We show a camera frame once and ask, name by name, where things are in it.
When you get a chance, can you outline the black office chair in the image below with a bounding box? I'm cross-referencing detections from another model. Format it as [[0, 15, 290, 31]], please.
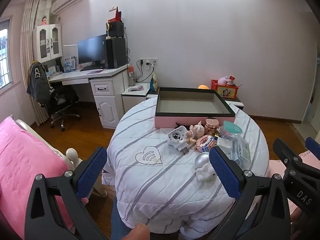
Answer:
[[46, 85, 80, 132]]

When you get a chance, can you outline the white bed post knob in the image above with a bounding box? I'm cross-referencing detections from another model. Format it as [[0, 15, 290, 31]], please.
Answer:
[[66, 148, 82, 168]]

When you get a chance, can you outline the orange octopus plush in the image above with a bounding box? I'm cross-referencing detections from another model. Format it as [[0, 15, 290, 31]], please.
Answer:
[[198, 85, 209, 89]]

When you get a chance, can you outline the rose gold round case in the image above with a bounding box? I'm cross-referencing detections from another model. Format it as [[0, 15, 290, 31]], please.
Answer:
[[204, 118, 219, 136]]

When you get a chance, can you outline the clear plastic labelled box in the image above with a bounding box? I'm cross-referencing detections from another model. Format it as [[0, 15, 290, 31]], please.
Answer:
[[217, 135, 251, 170]]

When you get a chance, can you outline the white glass door cabinet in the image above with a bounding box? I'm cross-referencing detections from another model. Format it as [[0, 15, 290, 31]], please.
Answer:
[[33, 24, 62, 63]]

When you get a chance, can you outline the teal lid round container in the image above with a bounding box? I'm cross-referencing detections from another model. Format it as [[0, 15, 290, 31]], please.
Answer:
[[220, 121, 242, 139]]

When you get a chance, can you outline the orange cap water bottle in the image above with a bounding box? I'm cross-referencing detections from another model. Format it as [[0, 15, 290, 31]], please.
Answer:
[[128, 66, 136, 86]]

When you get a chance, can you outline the low black white cabinet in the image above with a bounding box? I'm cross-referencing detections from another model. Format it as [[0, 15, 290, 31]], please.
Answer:
[[146, 91, 244, 110]]

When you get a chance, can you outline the black hair claw clip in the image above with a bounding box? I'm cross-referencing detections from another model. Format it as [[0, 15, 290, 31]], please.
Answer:
[[176, 122, 190, 129]]

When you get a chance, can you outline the person left hand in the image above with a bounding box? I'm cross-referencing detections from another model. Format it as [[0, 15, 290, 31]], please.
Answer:
[[121, 224, 150, 240]]

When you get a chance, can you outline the pink storage box tray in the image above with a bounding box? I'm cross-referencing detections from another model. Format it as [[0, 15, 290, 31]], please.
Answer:
[[155, 87, 236, 128]]

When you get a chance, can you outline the red toy crate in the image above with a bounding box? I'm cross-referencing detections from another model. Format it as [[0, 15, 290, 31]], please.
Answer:
[[211, 80, 238, 99]]

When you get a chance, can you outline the yellow blue snack bag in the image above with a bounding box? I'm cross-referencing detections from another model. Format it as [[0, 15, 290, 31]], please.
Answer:
[[150, 73, 158, 92]]

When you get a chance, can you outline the white desk with drawers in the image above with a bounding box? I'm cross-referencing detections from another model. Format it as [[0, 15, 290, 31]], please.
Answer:
[[49, 64, 129, 129]]

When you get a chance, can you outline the pink block brick toy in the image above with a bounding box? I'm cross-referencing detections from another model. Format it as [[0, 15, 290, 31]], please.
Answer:
[[195, 135, 216, 152]]

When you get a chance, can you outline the white mosquito repellent plug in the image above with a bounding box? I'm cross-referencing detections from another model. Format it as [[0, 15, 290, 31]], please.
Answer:
[[167, 126, 188, 153]]

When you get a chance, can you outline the white wall socket strip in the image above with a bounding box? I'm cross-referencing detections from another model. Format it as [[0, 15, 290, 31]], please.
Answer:
[[138, 58, 158, 66]]

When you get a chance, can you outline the white bedside cabinet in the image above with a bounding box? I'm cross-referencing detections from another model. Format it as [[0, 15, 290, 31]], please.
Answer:
[[121, 83, 150, 113]]

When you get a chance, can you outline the white striped quilted tablecloth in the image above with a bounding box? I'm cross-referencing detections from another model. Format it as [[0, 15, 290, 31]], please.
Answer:
[[101, 95, 270, 239]]

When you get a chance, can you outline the black computer tower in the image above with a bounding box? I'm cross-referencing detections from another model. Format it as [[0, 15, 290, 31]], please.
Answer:
[[105, 37, 127, 69]]

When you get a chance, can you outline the black computer monitor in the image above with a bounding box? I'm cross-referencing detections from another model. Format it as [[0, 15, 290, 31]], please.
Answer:
[[78, 34, 106, 65]]

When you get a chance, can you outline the black speaker on tower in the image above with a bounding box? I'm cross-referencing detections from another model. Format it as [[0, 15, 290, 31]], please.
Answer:
[[106, 21, 124, 37]]

